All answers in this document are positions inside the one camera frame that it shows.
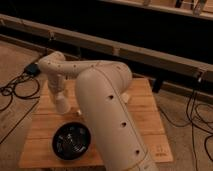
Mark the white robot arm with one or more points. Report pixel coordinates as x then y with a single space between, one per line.
99 85

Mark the white eraser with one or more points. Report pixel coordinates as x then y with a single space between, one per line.
125 97

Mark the white ceramic cup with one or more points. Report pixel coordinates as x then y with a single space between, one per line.
61 102

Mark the black bowl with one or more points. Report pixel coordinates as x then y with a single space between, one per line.
71 141

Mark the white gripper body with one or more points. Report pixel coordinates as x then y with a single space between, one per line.
56 83

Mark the black power adapter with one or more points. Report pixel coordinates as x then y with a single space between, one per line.
32 69

